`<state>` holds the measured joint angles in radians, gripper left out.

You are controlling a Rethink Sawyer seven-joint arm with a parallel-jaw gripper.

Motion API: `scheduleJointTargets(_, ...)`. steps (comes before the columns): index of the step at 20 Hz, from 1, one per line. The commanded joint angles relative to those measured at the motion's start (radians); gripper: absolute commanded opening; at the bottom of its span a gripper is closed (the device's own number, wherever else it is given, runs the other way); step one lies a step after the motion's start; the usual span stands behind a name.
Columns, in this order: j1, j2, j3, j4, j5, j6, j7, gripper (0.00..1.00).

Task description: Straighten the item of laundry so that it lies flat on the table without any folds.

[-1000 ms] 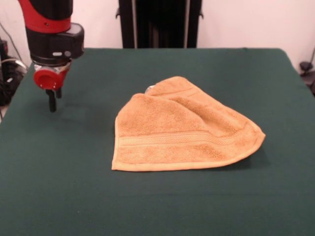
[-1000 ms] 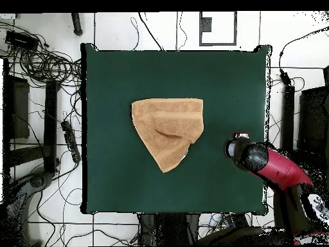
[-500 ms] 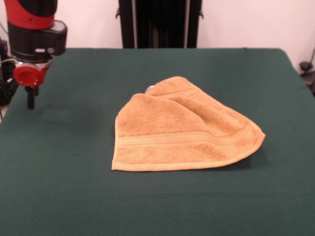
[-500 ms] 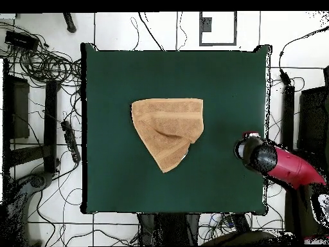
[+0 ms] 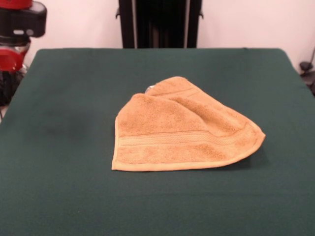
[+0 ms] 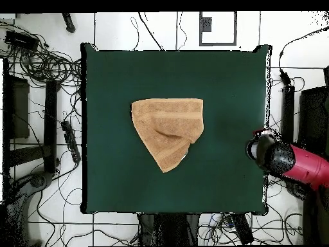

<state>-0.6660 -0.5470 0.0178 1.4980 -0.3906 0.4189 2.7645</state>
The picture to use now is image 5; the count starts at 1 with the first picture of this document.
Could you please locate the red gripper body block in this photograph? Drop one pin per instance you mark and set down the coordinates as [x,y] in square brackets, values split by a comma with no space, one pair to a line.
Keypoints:
[9,60]

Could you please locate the orange terry towel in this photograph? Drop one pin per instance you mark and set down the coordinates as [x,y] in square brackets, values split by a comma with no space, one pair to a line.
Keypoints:
[172,137]

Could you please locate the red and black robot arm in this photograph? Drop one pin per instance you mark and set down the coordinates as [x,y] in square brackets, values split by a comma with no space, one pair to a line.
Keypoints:
[22,22]

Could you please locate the dark green table cloth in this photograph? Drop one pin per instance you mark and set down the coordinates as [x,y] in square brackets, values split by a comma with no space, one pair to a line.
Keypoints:
[73,196]

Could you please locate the small black power adapter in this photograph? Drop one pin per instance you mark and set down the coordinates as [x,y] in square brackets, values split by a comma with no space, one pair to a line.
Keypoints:
[305,66]

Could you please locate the black robot pedestal stand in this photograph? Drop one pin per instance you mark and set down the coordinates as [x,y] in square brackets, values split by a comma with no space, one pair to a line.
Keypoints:
[160,24]

